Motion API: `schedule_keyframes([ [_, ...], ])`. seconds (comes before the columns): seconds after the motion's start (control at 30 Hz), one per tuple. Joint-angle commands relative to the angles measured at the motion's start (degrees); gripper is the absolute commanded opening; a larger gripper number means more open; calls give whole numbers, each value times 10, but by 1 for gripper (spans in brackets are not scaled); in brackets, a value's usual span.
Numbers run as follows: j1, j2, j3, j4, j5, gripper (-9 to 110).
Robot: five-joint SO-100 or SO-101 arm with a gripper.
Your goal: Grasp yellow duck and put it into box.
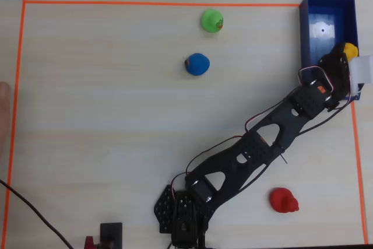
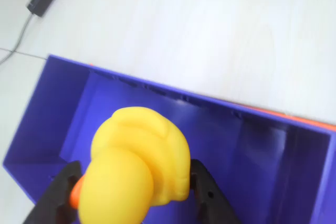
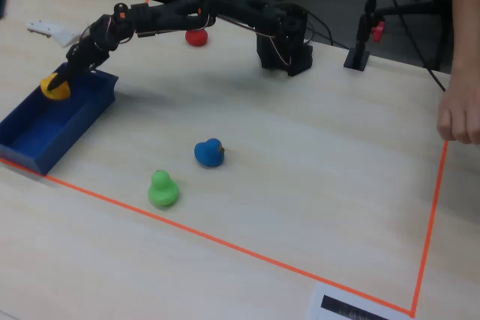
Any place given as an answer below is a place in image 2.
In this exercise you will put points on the blue plastic box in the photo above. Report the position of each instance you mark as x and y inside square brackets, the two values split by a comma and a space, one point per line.
[249, 169]

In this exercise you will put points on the yellow rubber duck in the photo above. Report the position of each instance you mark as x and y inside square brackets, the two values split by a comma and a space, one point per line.
[136, 155]

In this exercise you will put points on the orange tape line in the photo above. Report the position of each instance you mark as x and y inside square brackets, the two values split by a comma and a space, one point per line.
[315, 122]

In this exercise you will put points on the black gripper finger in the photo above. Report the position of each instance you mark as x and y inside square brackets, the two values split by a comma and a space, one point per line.
[210, 203]
[50, 203]

